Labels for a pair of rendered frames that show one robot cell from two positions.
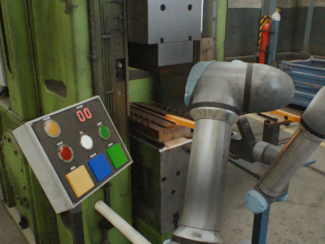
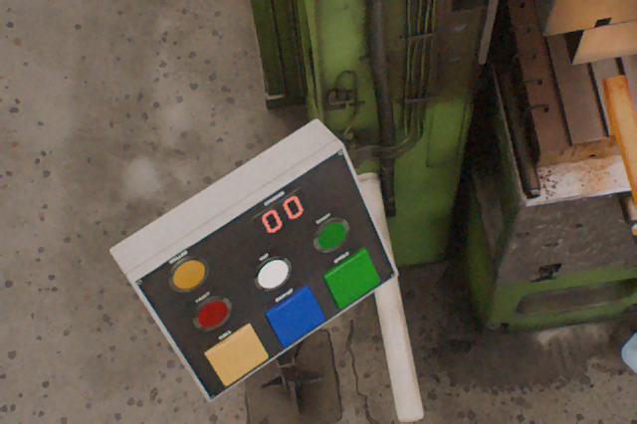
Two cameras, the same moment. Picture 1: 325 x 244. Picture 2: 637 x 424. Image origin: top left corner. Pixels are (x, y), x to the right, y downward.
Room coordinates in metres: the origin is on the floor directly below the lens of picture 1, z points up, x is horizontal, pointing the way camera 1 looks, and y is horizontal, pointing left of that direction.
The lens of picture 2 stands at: (0.66, -0.11, 2.74)
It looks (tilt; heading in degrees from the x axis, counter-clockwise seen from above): 70 degrees down; 37
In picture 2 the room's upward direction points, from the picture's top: 8 degrees counter-clockwise
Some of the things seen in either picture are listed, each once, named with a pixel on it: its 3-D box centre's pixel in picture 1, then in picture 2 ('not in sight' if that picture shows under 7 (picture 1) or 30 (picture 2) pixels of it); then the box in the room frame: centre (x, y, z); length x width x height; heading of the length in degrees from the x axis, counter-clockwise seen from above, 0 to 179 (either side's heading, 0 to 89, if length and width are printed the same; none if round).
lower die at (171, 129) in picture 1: (148, 119); (575, 24); (1.63, 0.07, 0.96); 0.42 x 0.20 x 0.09; 39
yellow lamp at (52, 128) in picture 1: (52, 128); (188, 274); (0.94, 0.33, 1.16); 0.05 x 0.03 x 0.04; 129
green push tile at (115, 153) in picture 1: (116, 156); (350, 277); (1.08, 0.17, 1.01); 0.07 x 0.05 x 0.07; 154
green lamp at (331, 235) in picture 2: (104, 132); (331, 235); (1.10, 0.21, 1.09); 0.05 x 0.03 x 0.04; 129
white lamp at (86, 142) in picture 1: (86, 142); (273, 273); (1.01, 0.25, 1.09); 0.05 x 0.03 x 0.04; 129
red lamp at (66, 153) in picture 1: (65, 153); (212, 313); (0.92, 0.29, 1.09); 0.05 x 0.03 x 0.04; 129
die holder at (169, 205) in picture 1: (155, 162); (580, 86); (1.67, 0.04, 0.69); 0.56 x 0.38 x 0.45; 39
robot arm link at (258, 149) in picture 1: (262, 151); not in sight; (1.13, -0.37, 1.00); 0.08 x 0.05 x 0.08; 129
